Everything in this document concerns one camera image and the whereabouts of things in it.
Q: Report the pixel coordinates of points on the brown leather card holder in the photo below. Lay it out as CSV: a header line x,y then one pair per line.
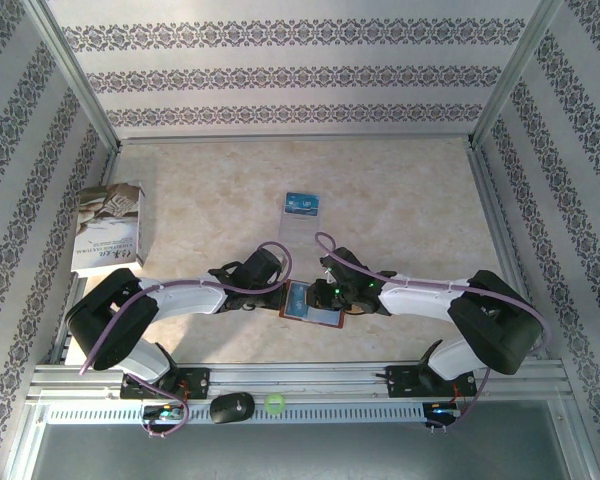
x,y
325,319

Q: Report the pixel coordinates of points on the blue credit card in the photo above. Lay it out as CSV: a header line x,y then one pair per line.
x,y
304,204
296,300

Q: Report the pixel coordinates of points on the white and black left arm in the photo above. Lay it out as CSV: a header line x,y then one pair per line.
x,y
190,297

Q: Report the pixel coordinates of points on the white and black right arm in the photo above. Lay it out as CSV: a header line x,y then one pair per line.
x,y
420,300

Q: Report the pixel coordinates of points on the clear card sleeve blue card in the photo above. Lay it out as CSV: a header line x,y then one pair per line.
x,y
297,230

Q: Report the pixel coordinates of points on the black computer mouse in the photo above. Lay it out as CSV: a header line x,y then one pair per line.
x,y
232,407

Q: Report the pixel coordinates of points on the small circuit board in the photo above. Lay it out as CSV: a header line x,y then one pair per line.
x,y
442,410
165,413

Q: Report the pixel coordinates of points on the white paperback book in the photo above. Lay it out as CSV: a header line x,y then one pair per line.
x,y
107,225

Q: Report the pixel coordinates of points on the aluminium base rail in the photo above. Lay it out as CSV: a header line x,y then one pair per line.
x,y
305,380

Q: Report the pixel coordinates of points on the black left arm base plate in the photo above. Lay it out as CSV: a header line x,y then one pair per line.
x,y
197,382

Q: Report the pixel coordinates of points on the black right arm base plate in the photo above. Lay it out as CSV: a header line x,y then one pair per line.
x,y
405,382

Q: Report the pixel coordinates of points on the aluminium side rail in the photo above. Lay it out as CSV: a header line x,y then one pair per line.
x,y
109,167
492,200

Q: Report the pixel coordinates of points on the aluminium frame post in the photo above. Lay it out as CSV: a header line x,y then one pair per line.
x,y
75,75
517,70

